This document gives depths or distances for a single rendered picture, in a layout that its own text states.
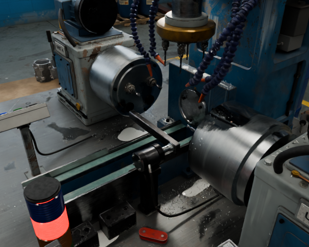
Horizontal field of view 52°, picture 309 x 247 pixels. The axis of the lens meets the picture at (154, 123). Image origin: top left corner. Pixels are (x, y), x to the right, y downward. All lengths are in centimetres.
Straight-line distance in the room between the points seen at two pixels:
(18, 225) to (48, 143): 43
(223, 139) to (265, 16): 42
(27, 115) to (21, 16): 547
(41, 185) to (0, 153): 87
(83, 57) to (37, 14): 526
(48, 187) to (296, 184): 46
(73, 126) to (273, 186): 101
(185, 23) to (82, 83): 60
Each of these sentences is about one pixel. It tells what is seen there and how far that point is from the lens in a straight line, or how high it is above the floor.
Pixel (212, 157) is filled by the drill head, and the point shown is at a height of 108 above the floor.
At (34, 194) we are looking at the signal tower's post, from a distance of 56.
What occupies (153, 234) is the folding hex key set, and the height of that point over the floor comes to 82.
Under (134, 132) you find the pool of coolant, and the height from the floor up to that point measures 80.
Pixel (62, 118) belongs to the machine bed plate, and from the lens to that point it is 157.
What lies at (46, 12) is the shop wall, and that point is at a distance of 662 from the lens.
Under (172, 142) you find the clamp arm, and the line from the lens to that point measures 96.
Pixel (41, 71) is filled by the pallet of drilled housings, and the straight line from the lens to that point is 351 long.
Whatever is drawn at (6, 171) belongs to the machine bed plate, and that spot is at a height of 80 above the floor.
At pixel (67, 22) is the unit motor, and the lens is 155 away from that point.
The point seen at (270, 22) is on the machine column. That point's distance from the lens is 104.
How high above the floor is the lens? 159
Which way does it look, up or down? 33 degrees down
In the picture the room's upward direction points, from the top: straight up
